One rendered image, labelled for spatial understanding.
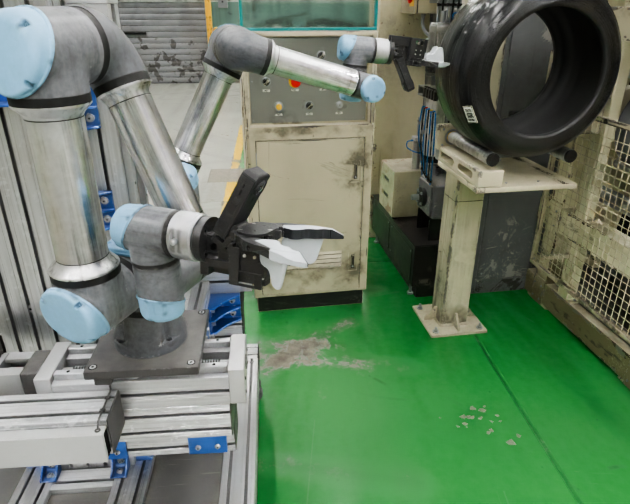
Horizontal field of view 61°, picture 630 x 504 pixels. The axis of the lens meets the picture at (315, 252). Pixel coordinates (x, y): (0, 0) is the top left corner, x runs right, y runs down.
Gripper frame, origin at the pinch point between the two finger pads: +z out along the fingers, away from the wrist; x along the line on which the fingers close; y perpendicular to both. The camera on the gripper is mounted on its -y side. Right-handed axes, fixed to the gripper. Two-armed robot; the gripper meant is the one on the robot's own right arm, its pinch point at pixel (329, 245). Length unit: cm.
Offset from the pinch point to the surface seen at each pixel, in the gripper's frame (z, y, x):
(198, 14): -554, -127, -835
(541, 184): 32, 8, -131
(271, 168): -75, 15, -141
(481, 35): 7, -37, -111
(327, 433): -25, 96, -85
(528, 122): 25, -11, -153
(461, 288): 8, 64, -167
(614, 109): 55, -17, -177
